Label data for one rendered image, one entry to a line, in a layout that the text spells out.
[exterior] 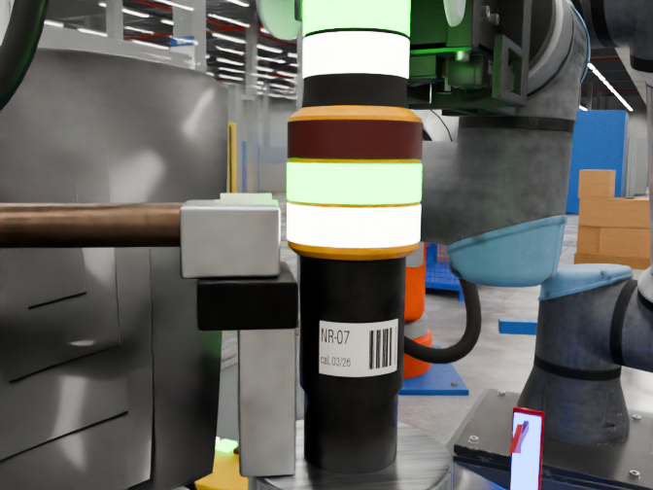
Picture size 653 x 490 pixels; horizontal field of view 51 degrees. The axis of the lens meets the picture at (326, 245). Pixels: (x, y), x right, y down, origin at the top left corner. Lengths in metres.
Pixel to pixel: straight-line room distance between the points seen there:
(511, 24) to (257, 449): 0.20
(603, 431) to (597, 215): 8.54
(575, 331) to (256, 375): 0.77
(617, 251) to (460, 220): 9.07
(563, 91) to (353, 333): 0.28
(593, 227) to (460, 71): 9.27
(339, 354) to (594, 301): 0.75
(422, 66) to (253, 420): 0.15
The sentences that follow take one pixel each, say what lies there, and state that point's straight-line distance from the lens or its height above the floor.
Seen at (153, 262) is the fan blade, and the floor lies 1.35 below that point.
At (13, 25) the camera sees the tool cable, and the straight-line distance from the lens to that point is 0.23.
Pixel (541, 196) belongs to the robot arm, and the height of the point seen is 1.37.
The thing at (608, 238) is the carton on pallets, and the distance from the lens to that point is 9.50.
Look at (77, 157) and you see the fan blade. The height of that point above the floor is 1.39.
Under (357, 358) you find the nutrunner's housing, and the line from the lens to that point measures 0.21.
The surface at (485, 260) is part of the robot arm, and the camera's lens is 0.45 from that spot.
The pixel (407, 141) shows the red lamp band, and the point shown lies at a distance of 0.21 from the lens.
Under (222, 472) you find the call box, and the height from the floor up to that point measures 1.07.
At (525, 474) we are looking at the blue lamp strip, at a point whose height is 1.14.
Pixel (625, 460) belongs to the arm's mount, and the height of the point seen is 1.02.
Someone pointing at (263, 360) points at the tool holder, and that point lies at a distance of 0.21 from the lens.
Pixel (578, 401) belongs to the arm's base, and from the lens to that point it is 0.98.
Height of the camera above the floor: 1.40
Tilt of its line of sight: 8 degrees down
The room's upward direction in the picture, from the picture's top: straight up
